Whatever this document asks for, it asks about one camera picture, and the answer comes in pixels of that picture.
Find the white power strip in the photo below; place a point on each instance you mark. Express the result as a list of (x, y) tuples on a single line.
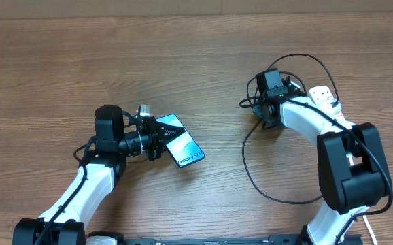
[(323, 99)]

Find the white charger adapter plug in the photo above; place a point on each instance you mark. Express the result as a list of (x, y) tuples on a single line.
[(331, 107)]

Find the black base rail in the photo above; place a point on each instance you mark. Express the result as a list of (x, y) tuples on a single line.
[(223, 241)]

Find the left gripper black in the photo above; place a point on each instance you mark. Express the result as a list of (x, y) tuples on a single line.
[(158, 135)]

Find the blue Galaxy smartphone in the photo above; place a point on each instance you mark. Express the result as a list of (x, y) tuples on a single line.
[(183, 149)]

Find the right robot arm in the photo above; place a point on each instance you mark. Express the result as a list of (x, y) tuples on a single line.
[(353, 173)]

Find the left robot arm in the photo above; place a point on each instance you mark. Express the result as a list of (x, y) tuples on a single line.
[(118, 135)]

